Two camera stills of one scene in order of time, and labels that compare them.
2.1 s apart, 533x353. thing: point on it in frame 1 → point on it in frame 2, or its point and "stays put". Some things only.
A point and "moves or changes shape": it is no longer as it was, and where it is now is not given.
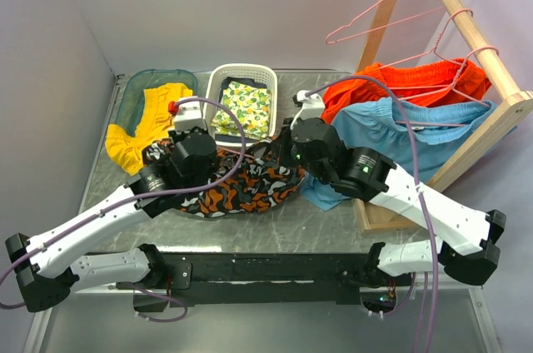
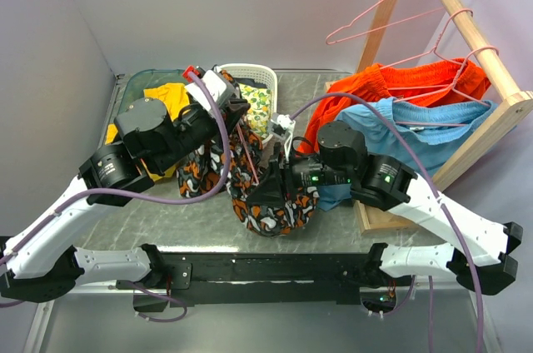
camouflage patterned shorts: [258, 184] moves or changes shape
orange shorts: [435, 82] stays put
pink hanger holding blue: [453, 87] stays put
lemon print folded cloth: [251, 105] stays put
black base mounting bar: [259, 278] stays put
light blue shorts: [440, 131] stays put
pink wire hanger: [235, 152] → [247, 152]
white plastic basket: [216, 73] stays put
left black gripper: [176, 135] → [236, 108]
